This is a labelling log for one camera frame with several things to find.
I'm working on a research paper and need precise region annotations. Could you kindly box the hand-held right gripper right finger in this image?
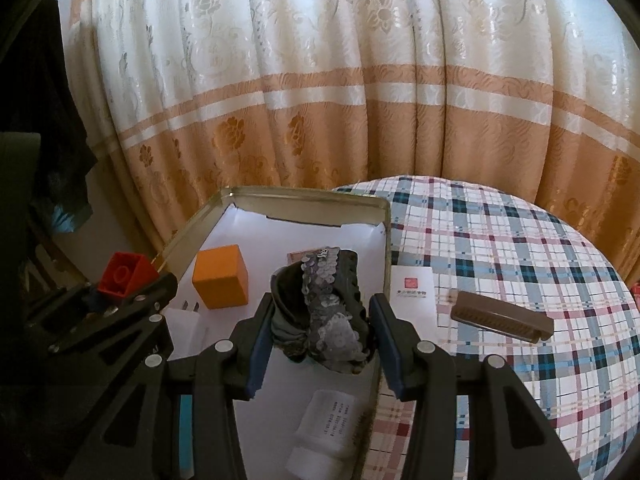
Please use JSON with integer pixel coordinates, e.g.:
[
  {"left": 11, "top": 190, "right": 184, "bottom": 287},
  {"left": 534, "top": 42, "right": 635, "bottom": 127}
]
[{"left": 367, "top": 292, "right": 581, "bottom": 480}]

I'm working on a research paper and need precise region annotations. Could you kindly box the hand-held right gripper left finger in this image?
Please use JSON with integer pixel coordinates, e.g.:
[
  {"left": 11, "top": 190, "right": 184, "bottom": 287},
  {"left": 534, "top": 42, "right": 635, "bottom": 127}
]
[{"left": 65, "top": 292, "right": 277, "bottom": 480}]

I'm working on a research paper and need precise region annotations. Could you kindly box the cream and orange curtain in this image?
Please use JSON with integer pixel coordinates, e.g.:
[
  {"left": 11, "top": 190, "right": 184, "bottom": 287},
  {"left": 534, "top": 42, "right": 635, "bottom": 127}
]
[{"left": 47, "top": 0, "right": 640, "bottom": 288}]

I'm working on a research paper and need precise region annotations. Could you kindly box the white pill bottle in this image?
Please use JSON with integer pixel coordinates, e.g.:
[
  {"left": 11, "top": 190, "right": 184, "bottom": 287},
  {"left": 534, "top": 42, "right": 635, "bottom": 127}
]
[{"left": 285, "top": 389, "right": 359, "bottom": 480}]

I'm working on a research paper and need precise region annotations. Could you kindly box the pink card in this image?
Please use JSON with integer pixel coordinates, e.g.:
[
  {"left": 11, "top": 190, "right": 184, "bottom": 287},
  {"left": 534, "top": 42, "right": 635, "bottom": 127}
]
[{"left": 286, "top": 246, "right": 327, "bottom": 266}]

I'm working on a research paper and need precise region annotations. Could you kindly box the dark sequined hair bow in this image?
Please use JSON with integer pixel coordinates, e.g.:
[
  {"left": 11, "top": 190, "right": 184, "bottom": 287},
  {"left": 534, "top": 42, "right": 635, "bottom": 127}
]
[{"left": 270, "top": 246, "right": 379, "bottom": 377}]

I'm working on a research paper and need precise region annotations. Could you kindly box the small white cardboard box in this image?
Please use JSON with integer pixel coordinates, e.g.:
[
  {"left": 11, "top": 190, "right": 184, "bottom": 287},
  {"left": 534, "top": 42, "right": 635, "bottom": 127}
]
[{"left": 389, "top": 265, "right": 437, "bottom": 335}]

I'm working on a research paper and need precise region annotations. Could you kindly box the plaid tablecloth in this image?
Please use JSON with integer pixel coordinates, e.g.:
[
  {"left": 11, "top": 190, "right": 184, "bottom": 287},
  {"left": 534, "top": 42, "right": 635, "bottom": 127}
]
[{"left": 332, "top": 175, "right": 640, "bottom": 480}]

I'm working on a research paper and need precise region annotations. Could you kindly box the white charger plug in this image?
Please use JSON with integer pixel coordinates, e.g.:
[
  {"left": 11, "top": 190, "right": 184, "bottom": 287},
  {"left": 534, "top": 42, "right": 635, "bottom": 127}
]
[{"left": 162, "top": 300, "right": 209, "bottom": 361}]

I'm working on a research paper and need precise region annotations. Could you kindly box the red toy block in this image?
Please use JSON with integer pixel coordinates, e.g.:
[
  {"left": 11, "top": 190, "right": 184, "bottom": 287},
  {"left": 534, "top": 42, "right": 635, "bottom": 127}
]
[{"left": 97, "top": 252, "right": 159, "bottom": 302}]

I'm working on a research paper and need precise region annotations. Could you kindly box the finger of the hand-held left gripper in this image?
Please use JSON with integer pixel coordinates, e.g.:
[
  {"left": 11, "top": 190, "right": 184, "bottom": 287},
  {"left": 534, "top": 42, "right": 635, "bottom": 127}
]
[
  {"left": 47, "top": 272, "right": 179, "bottom": 363},
  {"left": 22, "top": 281, "right": 112, "bottom": 348}
]

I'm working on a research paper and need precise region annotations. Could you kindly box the blue toy block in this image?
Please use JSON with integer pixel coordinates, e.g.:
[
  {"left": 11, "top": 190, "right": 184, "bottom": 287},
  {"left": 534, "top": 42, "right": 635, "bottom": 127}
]
[{"left": 178, "top": 394, "right": 194, "bottom": 479}]

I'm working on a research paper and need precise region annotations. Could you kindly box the dark hanging cloth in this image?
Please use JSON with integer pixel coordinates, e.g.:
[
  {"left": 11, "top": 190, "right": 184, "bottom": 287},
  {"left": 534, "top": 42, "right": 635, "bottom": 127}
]
[{"left": 0, "top": 0, "right": 99, "bottom": 235}]

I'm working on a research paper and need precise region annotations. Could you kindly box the orange cube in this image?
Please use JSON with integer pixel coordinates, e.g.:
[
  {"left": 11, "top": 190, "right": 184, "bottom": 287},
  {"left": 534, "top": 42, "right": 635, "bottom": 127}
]
[{"left": 192, "top": 244, "right": 250, "bottom": 311}]

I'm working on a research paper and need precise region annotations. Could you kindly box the white paper liner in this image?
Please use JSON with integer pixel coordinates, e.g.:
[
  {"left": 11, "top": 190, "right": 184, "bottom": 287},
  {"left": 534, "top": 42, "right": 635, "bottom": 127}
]
[{"left": 167, "top": 204, "right": 389, "bottom": 480}]

